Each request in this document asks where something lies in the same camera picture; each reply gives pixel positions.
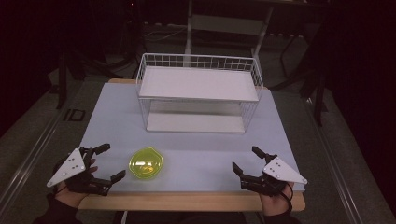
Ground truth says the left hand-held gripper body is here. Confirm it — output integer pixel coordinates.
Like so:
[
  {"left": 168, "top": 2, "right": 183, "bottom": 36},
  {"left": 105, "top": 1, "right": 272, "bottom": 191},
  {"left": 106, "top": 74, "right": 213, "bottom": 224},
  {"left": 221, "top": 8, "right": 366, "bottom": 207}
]
[{"left": 46, "top": 146, "right": 113, "bottom": 197}]

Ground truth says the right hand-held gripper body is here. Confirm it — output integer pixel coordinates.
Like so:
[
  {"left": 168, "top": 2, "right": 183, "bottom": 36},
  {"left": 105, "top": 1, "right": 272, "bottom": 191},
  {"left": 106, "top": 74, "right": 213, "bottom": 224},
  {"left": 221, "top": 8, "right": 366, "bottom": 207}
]
[{"left": 240, "top": 153, "right": 309, "bottom": 198}]

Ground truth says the yellow-green translucent bowl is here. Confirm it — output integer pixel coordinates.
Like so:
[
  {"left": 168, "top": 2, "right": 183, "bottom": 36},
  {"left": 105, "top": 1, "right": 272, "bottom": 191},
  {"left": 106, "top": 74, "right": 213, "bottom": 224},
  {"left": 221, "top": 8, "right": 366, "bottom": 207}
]
[{"left": 128, "top": 147, "right": 164, "bottom": 180}]

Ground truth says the white wire rack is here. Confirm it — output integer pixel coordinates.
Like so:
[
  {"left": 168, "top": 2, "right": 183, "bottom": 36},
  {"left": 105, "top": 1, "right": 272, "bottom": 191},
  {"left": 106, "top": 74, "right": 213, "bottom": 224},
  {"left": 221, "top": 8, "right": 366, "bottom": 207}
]
[{"left": 135, "top": 52, "right": 264, "bottom": 134}]

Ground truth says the person's left hand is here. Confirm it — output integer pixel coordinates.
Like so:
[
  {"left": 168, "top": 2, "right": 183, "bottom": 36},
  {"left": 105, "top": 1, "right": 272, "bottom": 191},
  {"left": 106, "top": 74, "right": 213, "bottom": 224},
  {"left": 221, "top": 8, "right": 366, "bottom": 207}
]
[{"left": 52, "top": 157, "right": 99, "bottom": 209}]

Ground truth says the person's right hand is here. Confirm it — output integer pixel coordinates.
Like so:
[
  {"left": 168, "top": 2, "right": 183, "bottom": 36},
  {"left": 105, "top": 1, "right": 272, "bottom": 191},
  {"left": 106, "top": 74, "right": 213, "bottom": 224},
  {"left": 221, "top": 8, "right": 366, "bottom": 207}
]
[{"left": 260, "top": 182, "right": 295, "bottom": 217}]

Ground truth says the light blue table mat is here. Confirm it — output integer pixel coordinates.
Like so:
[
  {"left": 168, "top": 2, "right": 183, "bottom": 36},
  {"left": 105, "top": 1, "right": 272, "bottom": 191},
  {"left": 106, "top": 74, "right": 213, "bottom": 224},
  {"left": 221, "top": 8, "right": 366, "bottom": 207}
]
[{"left": 78, "top": 82, "right": 305, "bottom": 193}]

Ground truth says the wooden table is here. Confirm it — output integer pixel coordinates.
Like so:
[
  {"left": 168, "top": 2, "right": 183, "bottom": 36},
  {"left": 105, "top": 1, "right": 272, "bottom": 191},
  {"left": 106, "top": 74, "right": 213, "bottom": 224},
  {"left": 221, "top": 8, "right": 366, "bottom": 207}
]
[{"left": 78, "top": 77, "right": 306, "bottom": 213}]

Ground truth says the black metal stand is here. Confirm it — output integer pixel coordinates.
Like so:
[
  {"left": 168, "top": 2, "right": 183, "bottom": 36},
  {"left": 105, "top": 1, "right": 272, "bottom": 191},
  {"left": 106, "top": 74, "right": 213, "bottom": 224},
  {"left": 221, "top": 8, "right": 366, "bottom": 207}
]
[
  {"left": 270, "top": 31, "right": 329, "bottom": 127},
  {"left": 55, "top": 50, "right": 125, "bottom": 110}
]

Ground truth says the white metal stand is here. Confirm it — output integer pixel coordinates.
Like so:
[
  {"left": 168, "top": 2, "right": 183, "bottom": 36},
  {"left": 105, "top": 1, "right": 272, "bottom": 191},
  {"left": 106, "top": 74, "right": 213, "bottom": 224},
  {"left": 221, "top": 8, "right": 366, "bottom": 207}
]
[{"left": 183, "top": 0, "right": 276, "bottom": 68}]

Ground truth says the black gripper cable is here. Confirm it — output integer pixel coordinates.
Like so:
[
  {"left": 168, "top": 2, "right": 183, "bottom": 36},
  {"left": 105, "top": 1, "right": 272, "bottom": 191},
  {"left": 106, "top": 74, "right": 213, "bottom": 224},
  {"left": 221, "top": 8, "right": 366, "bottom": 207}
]
[{"left": 278, "top": 182, "right": 295, "bottom": 218}]

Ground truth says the metal floor rail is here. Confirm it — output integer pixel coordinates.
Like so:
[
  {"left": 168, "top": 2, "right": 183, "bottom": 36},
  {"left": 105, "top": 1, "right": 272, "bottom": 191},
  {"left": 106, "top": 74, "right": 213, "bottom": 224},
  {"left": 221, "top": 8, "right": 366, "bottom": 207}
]
[
  {"left": 0, "top": 105, "right": 68, "bottom": 214},
  {"left": 303, "top": 96, "right": 366, "bottom": 224}
]

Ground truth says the black floor bracket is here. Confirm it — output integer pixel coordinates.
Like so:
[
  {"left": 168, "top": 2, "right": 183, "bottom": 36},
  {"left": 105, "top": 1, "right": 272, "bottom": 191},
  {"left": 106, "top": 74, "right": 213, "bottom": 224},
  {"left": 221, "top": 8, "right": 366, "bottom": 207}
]
[{"left": 63, "top": 108, "right": 86, "bottom": 122}]

